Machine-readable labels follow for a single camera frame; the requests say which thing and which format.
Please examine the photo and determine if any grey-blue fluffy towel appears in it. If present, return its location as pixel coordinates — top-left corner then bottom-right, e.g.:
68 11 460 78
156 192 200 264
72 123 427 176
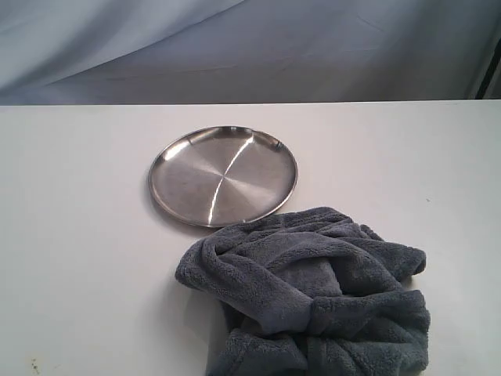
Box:
175 208 431 375

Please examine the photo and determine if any white backdrop cloth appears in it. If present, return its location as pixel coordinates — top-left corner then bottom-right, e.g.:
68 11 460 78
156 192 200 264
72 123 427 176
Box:
1 1 500 105

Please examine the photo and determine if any round stainless steel plate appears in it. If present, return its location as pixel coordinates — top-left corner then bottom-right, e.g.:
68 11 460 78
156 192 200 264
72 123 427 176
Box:
147 126 298 228

